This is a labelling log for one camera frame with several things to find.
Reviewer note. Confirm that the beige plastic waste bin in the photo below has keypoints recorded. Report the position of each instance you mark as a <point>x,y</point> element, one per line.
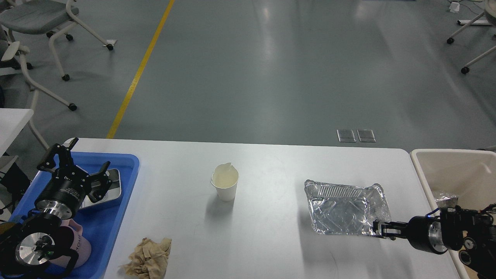
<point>469,174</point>

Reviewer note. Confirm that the white paper cup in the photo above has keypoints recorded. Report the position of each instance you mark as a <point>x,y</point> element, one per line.
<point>225,179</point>

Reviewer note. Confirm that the small white side table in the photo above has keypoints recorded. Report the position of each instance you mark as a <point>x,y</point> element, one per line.
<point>12,121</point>

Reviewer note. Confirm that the crumpled foil in bin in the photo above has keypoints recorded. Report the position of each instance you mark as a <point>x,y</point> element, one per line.
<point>445,199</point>

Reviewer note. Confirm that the brown paper napkin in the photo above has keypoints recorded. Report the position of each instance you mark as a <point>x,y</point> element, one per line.
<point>149,260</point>

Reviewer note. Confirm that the left metal floor plate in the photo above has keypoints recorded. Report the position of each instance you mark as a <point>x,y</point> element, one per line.
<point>346,136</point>

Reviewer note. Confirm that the aluminium foil container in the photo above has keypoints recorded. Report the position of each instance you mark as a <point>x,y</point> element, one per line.
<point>337,209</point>

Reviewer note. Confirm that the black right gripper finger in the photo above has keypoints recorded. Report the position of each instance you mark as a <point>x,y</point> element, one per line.
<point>381,224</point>
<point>391,233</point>

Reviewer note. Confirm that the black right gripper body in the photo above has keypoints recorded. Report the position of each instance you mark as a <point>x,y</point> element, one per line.
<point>424,234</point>

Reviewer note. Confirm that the stainless steel rectangular tray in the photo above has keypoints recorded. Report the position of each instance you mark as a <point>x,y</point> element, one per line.
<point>113,196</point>

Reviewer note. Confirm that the grey office chair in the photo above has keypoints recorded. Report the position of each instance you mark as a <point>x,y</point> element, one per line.
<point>37,17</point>

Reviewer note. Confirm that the metal floor plate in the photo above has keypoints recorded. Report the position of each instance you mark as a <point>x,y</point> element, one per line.
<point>366,136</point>
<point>346,136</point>

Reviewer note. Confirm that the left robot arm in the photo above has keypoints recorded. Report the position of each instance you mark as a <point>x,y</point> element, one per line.
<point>44,245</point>

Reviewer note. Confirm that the white chair frame left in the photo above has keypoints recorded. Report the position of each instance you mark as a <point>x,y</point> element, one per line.
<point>9,50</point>

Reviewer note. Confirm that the right metal floor plate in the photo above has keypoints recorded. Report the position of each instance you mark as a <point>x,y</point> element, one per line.
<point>366,136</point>

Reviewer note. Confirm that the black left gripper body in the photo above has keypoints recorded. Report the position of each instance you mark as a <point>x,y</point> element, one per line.
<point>65,192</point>

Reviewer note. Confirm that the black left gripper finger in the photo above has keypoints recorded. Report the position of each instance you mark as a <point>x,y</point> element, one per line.
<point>98,184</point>
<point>58,161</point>

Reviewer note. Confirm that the pink ribbed mug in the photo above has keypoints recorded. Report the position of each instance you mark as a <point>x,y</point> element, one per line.
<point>70,235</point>

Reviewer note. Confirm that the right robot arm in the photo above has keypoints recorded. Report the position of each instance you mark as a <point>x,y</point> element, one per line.
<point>471,233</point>

